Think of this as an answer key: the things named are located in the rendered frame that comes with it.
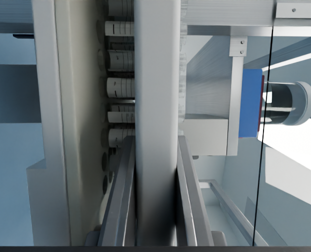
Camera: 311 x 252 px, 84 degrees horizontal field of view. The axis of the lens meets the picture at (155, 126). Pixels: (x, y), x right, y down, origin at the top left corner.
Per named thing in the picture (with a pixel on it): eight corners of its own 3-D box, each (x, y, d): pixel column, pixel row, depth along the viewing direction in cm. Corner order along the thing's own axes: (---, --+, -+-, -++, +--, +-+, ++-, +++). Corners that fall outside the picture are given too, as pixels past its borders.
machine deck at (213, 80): (223, 155, 48) (237, 155, 49) (231, 10, 43) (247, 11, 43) (183, 125, 110) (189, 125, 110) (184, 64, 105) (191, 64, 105)
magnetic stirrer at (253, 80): (232, 142, 51) (262, 142, 51) (237, 68, 48) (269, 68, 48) (210, 131, 71) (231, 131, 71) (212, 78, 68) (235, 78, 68)
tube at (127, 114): (78, 103, 12) (181, 104, 13) (79, 121, 13) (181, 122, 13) (69, 103, 11) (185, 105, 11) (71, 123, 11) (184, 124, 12)
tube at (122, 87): (76, 78, 12) (182, 80, 12) (77, 97, 12) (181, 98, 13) (68, 75, 11) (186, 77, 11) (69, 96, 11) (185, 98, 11)
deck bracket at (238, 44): (229, 55, 44) (247, 55, 44) (231, 35, 43) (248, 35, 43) (228, 56, 45) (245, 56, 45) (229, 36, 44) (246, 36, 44)
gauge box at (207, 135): (156, 156, 48) (226, 156, 49) (156, 119, 47) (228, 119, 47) (154, 139, 70) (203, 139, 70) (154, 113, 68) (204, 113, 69)
